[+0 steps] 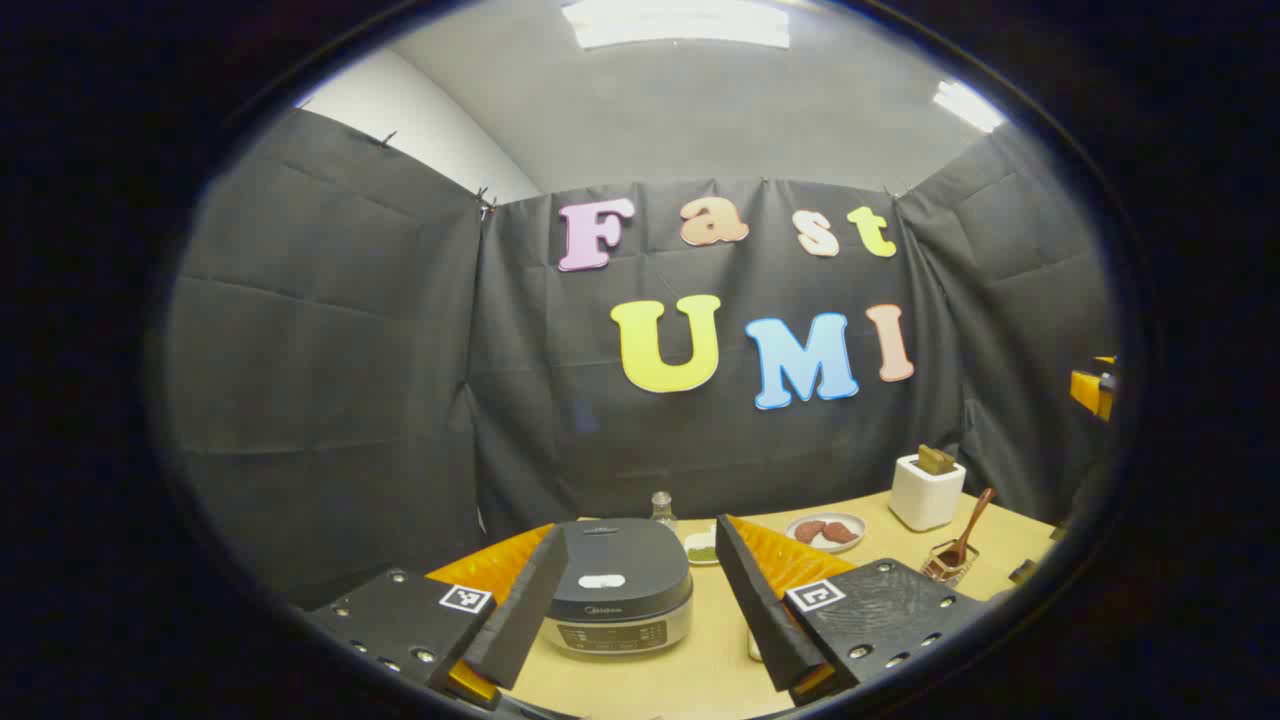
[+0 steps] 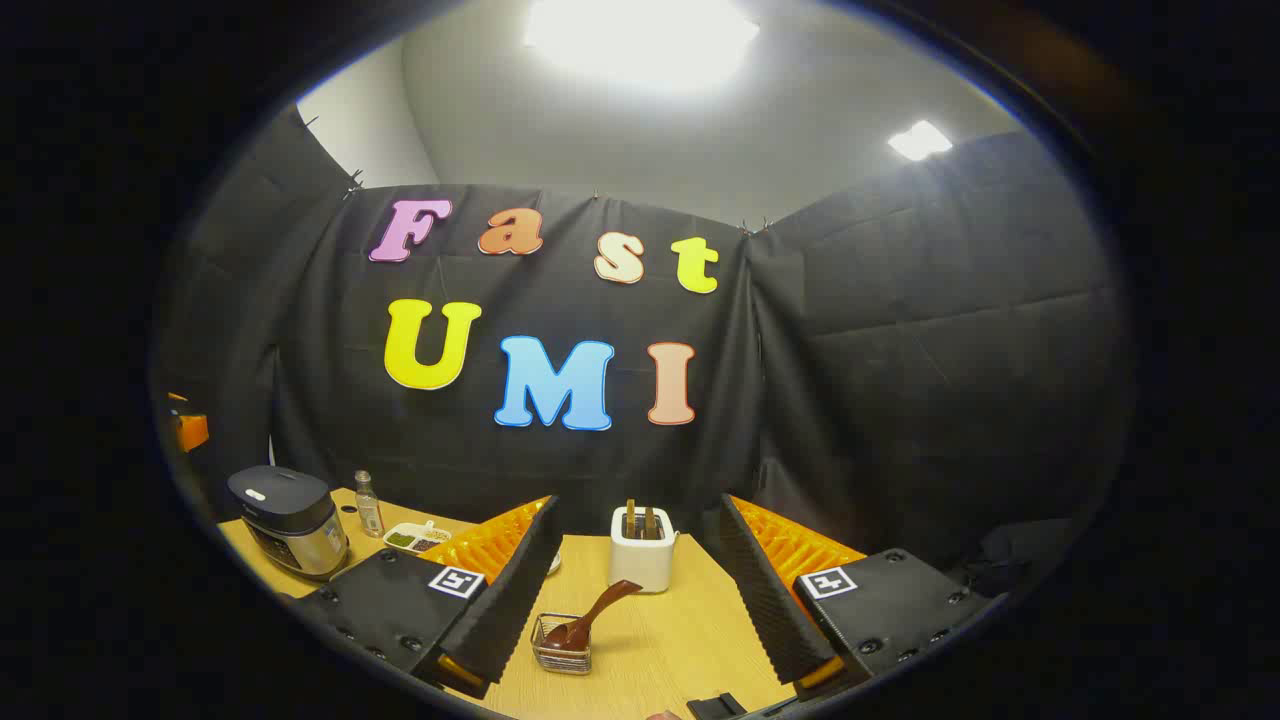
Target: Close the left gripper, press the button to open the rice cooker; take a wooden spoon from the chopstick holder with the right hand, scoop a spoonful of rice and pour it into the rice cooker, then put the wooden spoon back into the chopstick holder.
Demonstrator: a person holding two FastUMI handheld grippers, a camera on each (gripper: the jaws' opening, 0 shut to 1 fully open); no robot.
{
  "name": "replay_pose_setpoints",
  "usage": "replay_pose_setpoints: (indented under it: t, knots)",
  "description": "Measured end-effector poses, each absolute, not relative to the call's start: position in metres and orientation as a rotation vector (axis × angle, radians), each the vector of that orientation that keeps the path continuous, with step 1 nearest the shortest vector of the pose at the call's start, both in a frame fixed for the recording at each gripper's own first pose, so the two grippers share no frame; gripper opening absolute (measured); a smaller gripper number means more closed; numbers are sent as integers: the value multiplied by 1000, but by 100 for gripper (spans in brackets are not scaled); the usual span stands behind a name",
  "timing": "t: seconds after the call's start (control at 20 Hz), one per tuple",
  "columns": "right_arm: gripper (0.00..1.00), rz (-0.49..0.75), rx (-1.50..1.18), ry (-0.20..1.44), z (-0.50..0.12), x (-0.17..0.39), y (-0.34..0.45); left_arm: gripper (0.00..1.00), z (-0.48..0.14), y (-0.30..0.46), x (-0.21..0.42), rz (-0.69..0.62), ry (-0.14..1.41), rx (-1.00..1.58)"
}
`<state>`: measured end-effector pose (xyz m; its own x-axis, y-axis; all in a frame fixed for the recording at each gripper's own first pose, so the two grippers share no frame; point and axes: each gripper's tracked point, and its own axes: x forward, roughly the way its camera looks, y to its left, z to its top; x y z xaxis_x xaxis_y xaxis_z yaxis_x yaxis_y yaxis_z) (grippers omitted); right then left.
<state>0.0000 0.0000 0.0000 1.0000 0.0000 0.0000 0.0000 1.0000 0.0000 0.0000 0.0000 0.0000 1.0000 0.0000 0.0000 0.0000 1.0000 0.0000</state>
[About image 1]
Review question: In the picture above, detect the large ceiling light panel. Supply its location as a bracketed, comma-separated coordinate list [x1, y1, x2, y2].
[560, 0, 791, 51]

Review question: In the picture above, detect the small ceiling light panel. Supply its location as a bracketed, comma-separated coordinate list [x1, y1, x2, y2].
[932, 80, 1006, 134]

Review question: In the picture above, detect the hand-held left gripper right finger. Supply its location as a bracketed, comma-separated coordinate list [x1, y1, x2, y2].
[714, 513, 989, 707]

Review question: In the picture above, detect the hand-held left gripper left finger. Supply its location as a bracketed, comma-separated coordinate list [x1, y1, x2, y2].
[305, 522, 571, 713]

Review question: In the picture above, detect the brown wooden spoon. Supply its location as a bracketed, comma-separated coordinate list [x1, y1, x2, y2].
[945, 487, 997, 569]

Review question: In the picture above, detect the round white plate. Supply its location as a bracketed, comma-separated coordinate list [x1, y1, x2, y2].
[785, 512, 868, 554]

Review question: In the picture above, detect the white toaster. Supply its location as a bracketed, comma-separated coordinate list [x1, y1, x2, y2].
[889, 453, 967, 532]

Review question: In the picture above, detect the dark grey rice cooker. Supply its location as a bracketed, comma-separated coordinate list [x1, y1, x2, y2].
[538, 518, 694, 658]

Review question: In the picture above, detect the black backdrop cloth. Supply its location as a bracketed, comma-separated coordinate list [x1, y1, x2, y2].
[165, 108, 1119, 611]

